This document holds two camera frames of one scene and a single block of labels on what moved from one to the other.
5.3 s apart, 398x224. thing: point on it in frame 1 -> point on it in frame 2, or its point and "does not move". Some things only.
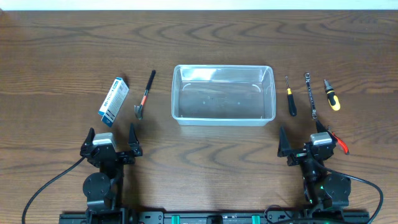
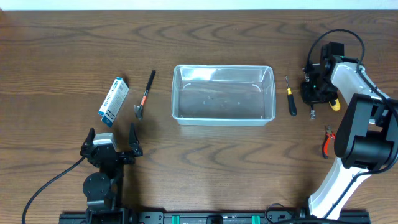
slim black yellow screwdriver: x=291 y=104 does not move
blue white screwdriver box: x=114 y=102 does not move
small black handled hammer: x=138 y=109 does not move
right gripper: x=284 y=148 -> x=309 y=99
